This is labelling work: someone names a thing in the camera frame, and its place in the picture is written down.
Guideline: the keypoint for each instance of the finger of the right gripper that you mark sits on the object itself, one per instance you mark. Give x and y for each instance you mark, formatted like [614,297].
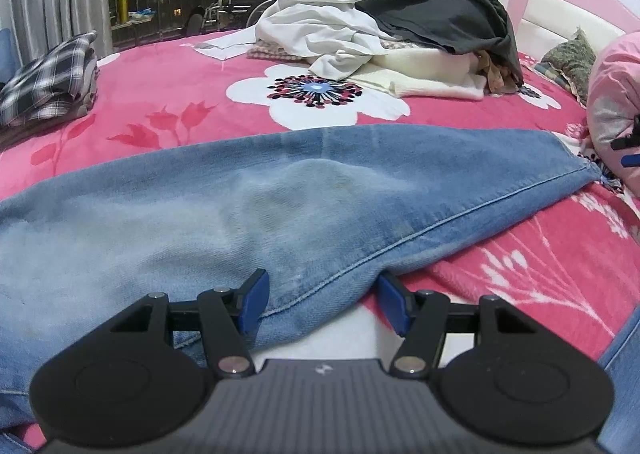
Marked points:
[627,143]

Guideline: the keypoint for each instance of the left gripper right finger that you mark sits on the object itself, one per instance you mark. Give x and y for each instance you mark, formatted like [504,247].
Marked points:
[418,317]

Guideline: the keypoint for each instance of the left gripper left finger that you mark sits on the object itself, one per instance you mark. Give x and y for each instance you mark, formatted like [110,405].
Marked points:
[228,318]

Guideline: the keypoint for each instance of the blue denim jeans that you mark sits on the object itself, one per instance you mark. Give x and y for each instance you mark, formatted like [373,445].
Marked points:
[100,271]

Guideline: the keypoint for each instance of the green patterned pillow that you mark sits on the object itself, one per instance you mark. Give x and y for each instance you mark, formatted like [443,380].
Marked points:
[569,65]

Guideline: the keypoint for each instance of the brown patterned garment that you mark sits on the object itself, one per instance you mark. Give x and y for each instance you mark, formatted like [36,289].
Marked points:
[499,78]

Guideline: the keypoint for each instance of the dark grey garment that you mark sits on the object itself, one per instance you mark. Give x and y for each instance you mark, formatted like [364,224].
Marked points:
[457,26]

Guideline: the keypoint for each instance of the cream knitted garment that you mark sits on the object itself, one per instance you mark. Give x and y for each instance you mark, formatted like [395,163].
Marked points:
[426,72]

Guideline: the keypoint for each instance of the folded black white plaid shirt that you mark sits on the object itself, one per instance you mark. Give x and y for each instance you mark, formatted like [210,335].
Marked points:
[52,86]

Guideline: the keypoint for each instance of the white garment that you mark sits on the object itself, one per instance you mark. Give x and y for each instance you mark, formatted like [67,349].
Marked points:
[335,37]

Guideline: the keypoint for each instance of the yellow green bottle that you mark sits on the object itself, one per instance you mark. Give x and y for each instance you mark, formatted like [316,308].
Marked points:
[123,11]

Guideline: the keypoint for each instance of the blue water jug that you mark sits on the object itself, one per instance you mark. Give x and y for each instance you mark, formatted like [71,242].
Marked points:
[8,58]

